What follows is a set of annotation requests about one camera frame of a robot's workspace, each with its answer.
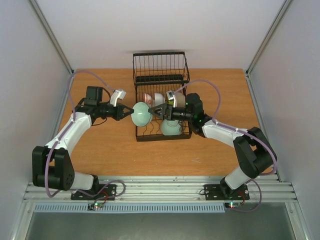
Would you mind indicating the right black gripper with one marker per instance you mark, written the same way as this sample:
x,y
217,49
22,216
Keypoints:
x,y
168,112

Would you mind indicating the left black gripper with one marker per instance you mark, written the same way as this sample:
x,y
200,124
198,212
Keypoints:
x,y
120,114

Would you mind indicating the black wire dish rack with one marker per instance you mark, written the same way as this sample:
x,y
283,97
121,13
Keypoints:
x,y
154,74

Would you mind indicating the white bowl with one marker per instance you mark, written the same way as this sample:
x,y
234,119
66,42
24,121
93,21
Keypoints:
x,y
158,99
180,100

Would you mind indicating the pale green celadon bowl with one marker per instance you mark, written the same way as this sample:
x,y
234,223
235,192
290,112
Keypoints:
x,y
170,128
141,116

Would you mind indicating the red patterned bowl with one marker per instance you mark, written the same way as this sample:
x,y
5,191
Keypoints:
x,y
147,99

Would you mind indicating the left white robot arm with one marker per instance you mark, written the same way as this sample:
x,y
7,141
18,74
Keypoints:
x,y
52,167

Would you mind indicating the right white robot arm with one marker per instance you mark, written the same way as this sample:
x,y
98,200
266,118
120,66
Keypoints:
x,y
253,151

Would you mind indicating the left small circuit board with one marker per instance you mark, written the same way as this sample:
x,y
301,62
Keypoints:
x,y
94,206

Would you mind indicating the small circuit board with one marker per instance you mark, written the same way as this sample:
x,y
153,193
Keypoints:
x,y
233,205
94,206

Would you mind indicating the right small circuit board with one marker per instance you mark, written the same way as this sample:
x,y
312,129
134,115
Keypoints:
x,y
233,205

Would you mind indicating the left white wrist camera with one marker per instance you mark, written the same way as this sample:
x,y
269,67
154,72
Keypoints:
x,y
118,94

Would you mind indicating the left aluminium corner post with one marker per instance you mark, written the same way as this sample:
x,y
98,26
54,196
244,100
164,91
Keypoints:
x,y
49,32

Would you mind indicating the aluminium corner post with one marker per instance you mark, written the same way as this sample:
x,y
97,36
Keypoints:
x,y
269,35
49,32

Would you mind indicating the aluminium front rail frame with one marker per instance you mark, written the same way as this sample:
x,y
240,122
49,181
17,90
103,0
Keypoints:
x,y
185,189

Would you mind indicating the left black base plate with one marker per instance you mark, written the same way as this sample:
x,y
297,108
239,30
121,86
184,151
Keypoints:
x,y
95,193

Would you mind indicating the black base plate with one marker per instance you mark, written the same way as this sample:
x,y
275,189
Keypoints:
x,y
95,193
213,192

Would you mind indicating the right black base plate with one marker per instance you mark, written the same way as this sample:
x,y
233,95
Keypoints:
x,y
213,192

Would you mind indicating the grey slotted cable duct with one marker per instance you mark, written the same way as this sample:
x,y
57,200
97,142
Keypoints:
x,y
131,208

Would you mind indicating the right aluminium corner post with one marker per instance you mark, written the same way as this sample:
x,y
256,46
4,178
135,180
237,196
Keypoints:
x,y
269,35

